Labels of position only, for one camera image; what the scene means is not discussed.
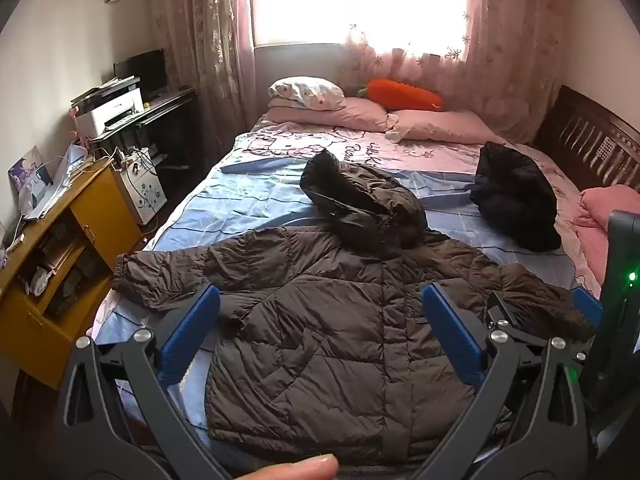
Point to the pink quilt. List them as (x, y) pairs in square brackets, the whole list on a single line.
[(607, 210)]

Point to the pile of white papers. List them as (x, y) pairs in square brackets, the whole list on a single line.
[(70, 165)]

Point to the bright window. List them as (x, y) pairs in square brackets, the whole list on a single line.
[(360, 0)]

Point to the black jacket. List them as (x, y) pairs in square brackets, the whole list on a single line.
[(515, 200)]

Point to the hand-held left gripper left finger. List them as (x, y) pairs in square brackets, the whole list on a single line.
[(192, 330)]

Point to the yellow wooden cabinet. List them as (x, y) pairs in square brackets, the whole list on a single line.
[(100, 210)]

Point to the pink lace curtain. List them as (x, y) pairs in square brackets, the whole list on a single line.
[(205, 45), (510, 60)]

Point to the person's left hand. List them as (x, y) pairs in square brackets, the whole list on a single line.
[(295, 467)]

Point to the white floral pillow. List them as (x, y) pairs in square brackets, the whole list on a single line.
[(305, 91)]

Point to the orange carrot plush toy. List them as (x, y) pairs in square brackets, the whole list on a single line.
[(405, 94)]

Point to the dark wooden headboard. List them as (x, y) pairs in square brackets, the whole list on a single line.
[(590, 135)]

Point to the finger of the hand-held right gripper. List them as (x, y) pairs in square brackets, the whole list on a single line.
[(504, 312), (589, 306)]

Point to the black computer monitor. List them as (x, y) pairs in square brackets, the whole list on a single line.
[(145, 67)]

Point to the photo frame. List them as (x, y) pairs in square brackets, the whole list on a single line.
[(27, 167)]

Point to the white power strip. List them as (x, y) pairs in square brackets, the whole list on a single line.
[(131, 156)]

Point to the white printer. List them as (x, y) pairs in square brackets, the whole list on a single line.
[(112, 107)]

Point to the white floral small cabinet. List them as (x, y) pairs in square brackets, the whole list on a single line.
[(147, 192)]

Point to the pink pillow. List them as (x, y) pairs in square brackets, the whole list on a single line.
[(345, 115), (440, 125)]

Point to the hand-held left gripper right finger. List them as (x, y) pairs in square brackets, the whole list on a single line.
[(452, 332)]

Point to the dark computer desk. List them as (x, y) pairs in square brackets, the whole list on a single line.
[(170, 110)]

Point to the brown hooded puffer jacket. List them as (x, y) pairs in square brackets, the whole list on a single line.
[(325, 335)]

